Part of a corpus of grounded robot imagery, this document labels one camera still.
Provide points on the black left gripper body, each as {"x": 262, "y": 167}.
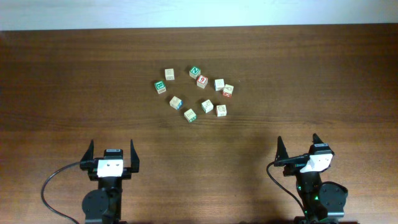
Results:
{"x": 125, "y": 175}

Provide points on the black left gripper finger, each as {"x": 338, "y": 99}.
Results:
{"x": 135, "y": 161}
{"x": 88, "y": 155}

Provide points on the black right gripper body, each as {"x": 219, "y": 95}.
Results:
{"x": 290, "y": 160}

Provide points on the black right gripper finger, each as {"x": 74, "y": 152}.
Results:
{"x": 281, "y": 153}
{"x": 316, "y": 139}

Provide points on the wooden letter I block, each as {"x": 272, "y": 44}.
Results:
{"x": 190, "y": 115}

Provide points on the wooden block red U side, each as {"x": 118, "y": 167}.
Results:
{"x": 221, "y": 110}

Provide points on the wooden block green V side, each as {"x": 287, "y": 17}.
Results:
{"x": 207, "y": 106}

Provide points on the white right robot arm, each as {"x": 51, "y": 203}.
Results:
{"x": 321, "y": 202}

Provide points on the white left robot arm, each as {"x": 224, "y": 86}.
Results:
{"x": 103, "y": 205}

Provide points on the wooden letter J block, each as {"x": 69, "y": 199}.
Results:
{"x": 176, "y": 103}

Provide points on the green letter B block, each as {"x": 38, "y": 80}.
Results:
{"x": 160, "y": 87}

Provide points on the wooden block blue side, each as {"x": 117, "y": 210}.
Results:
{"x": 219, "y": 84}

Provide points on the wooden block number 5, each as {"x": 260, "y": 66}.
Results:
{"x": 169, "y": 74}

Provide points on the red number 6 block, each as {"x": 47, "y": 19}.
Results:
{"x": 202, "y": 81}

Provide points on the green letter N block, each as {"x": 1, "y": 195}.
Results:
{"x": 194, "y": 72}

